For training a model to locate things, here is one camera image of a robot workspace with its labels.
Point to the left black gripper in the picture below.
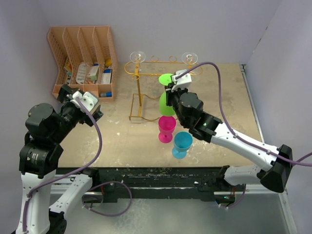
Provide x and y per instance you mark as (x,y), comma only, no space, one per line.
(65,90)

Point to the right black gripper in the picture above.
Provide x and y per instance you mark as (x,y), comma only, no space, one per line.
(170,93)

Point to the green plastic goblet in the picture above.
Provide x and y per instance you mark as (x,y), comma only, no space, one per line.
(165,110)

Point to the pink plastic goblet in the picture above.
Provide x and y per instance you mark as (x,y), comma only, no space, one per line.
(166,127)

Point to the tall clear flute glass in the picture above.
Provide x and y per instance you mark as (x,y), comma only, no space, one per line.
(189,58)

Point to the blue plastic goblet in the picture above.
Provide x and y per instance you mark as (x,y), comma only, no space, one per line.
(182,143)

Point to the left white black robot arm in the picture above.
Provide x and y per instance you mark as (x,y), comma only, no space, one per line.
(48,199)

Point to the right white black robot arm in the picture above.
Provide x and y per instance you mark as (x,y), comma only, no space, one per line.
(271,163)

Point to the white paper card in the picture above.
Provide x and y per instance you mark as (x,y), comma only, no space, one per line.
(81,73)

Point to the colourful booklet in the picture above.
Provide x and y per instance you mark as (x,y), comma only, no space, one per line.
(68,70)

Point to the white medicine box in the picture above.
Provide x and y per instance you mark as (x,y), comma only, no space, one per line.
(93,73)

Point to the peach plastic file organizer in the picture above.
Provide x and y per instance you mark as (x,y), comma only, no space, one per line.
(89,44)

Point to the blue capped small bottle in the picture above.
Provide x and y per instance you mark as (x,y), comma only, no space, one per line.
(105,94)

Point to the white blue box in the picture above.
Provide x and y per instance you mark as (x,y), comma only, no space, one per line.
(106,76)

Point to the yellow bottle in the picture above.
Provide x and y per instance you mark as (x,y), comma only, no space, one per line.
(108,62)

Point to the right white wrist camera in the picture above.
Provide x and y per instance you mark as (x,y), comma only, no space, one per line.
(182,82)

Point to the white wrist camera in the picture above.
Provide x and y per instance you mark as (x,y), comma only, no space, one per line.
(182,82)
(87,99)

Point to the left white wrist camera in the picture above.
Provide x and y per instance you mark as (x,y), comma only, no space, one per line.
(87,99)

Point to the gold wire glass rack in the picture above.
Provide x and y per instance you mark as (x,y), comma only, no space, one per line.
(129,68)

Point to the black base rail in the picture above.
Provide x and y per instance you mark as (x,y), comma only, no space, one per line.
(203,183)

